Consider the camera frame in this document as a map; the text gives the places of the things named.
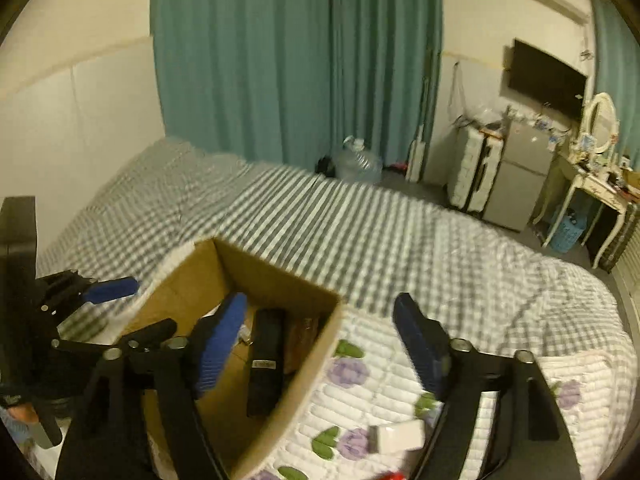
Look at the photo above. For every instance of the white oval vanity mirror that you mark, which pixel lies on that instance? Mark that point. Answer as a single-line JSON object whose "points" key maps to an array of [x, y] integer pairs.
{"points": [[600, 120]]}

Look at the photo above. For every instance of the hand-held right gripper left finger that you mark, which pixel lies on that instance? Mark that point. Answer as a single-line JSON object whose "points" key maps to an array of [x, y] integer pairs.
{"points": [[220, 345]]}

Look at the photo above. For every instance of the wide teal curtain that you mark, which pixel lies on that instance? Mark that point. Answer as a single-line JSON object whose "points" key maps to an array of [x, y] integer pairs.
{"points": [[260, 60]]}

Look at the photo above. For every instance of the white floral quilt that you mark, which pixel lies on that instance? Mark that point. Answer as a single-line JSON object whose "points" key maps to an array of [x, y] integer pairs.
{"points": [[370, 390]]}

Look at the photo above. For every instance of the blue plastic basket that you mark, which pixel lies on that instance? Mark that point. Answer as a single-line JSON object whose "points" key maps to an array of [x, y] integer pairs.
{"points": [[567, 232]]}

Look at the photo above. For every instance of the clear plastic bags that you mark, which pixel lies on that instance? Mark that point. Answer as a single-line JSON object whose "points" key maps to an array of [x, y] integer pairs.
{"points": [[477, 119]]}

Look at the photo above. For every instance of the clear water jug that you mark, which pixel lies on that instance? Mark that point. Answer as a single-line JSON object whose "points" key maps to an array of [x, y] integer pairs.
{"points": [[357, 162]]}

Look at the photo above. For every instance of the grey checked bed sheet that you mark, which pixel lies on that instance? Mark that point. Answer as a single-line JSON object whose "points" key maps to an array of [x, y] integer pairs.
{"points": [[350, 230]]}

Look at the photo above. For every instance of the white suitcase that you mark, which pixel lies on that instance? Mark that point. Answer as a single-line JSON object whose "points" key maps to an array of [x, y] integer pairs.
{"points": [[472, 170]]}

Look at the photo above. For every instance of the brown packet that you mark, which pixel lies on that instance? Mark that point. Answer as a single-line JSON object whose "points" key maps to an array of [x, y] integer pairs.
{"points": [[306, 331]]}

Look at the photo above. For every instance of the black remote control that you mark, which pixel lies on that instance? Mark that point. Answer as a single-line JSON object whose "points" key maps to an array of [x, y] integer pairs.
{"points": [[266, 360]]}

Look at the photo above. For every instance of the narrow teal curtain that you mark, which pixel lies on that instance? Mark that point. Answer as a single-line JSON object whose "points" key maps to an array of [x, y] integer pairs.
{"points": [[614, 60]]}

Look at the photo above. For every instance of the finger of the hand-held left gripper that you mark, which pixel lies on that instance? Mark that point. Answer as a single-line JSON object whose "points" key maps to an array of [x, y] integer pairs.
{"points": [[112, 289], [145, 334]]}

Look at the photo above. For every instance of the grey mini fridge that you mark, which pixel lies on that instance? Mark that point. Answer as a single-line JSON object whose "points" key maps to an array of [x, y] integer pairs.
{"points": [[520, 180]]}

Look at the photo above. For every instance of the small red object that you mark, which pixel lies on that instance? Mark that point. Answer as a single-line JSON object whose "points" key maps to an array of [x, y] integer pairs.
{"points": [[394, 475]]}

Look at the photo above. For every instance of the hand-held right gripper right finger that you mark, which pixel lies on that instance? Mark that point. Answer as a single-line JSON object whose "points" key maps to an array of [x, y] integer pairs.
{"points": [[416, 345]]}

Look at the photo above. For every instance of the brown cardboard box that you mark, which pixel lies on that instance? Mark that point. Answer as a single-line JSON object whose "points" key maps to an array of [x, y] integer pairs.
{"points": [[305, 360]]}

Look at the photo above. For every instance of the dark striped suitcase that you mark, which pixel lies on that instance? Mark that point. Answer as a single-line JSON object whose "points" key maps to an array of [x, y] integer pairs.
{"points": [[617, 240]]}

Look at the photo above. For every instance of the white vanity table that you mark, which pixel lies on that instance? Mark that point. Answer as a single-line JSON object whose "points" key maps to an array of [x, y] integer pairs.
{"points": [[595, 185]]}

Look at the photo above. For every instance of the small white box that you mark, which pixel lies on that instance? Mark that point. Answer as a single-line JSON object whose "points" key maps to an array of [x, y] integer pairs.
{"points": [[400, 435]]}

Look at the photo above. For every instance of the black wall television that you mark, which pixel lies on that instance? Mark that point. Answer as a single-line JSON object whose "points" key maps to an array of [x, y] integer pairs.
{"points": [[545, 80]]}

